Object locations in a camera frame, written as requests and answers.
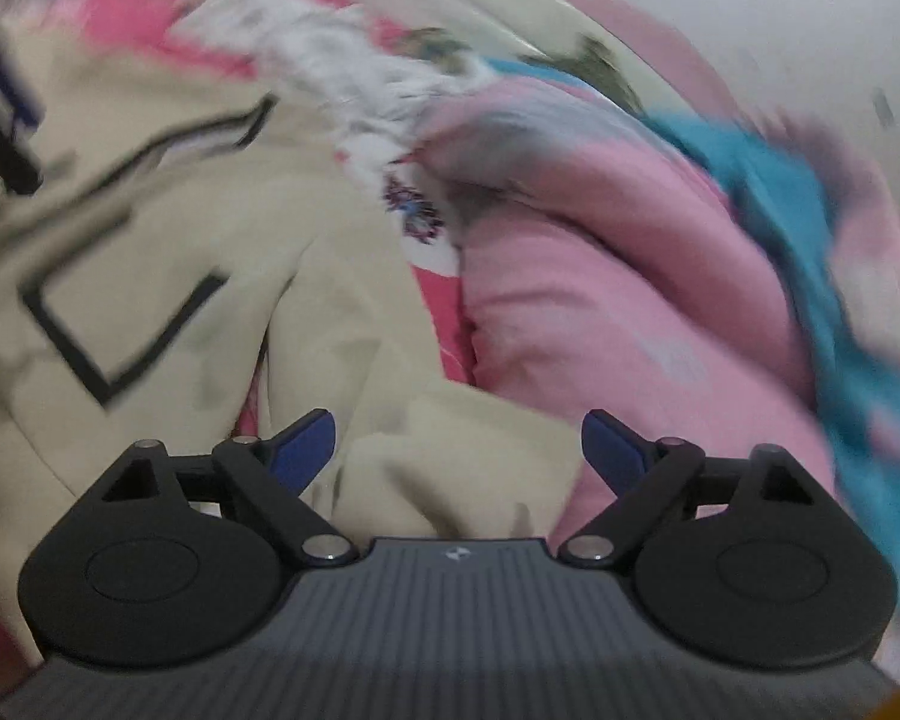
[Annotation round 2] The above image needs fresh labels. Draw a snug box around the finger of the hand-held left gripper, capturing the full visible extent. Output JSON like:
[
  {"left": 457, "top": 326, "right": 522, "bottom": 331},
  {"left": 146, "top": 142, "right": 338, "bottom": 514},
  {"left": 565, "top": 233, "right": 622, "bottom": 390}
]
[{"left": 0, "top": 30, "right": 46, "bottom": 196}]

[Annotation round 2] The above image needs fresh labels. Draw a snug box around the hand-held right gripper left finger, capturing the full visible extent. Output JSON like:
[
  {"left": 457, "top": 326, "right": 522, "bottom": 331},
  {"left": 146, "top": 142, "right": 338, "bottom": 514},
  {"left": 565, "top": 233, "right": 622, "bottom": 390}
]
[{"left": 101, "top": 409, "right": 361, "bottom": 567}]

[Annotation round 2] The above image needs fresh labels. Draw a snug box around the dark patterned cloth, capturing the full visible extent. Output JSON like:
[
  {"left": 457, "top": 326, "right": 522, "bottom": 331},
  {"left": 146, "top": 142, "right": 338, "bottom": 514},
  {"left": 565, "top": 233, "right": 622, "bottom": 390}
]
[{"left": 401, "top": 26, "right": 646, "bottom": 117}]

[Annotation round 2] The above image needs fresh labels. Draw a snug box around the beige zip hoodie black trim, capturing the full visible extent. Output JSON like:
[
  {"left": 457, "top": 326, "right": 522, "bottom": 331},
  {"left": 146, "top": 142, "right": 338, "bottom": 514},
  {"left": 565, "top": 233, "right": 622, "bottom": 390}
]
[{"left": 0, "top": 15, "right": 586, "bottom": 661}]

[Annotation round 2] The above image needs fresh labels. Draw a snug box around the white crumpled garment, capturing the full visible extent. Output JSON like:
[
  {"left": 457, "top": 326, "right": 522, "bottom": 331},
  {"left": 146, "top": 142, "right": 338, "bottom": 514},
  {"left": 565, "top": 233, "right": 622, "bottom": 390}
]
[{"left": 172, "top": 0, "right": 466, "bottom": 173}]

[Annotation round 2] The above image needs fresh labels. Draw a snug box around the pink and teal quilt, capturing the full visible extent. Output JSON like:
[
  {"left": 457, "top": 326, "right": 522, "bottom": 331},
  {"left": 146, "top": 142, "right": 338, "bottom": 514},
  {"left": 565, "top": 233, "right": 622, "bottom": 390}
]
[{"left": 412, "top": 75, "right": 900, "bottom": 616}]

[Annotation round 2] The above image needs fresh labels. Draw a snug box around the pink floral bedsheet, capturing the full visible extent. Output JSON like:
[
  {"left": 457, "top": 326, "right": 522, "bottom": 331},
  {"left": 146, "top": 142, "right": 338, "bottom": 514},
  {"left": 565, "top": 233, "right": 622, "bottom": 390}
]
[{"left": 0, "top": 0, "right": 488, "bottom": 698}]

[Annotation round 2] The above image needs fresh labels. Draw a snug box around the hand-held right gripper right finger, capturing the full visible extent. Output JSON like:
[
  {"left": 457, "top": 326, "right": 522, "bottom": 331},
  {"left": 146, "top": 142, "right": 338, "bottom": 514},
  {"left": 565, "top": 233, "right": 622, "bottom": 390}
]
[{"left": 555, "top": 409, "right": 811, "bottom": 567}]

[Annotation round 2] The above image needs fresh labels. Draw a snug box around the cream padded headboard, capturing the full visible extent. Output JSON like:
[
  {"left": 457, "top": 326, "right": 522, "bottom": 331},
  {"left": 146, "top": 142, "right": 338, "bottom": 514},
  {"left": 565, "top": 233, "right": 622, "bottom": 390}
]
[{"left": 330, "top": 0, "right": 728, "bottom": 121}]

